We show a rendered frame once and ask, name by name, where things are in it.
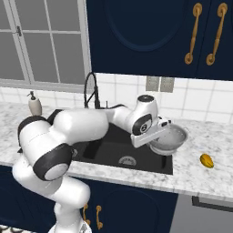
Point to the grey wall socket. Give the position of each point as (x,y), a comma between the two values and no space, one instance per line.
(167,84)
(152,83)

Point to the grey framed window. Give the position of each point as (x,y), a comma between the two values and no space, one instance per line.
(45,42)

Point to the black sink faucet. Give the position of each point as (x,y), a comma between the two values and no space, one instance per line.
(96,94)

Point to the navy wall cupboard door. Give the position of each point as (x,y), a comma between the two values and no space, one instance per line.
(224,63)
(139,33)

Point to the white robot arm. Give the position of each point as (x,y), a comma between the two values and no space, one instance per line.
(75,124)

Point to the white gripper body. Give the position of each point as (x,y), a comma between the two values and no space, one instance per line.
(145,137)

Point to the grey dishwasher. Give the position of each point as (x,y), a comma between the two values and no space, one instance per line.
(200,217)

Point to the navy base cupboard door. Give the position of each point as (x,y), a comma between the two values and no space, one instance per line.
(133,206)
(18,200)

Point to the black sink basin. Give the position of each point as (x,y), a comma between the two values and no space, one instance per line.
(115,148)

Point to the silver metal colander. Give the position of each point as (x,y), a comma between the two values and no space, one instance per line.
(173,138)

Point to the beige soap dispenser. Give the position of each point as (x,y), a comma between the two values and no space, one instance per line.
(35,106)

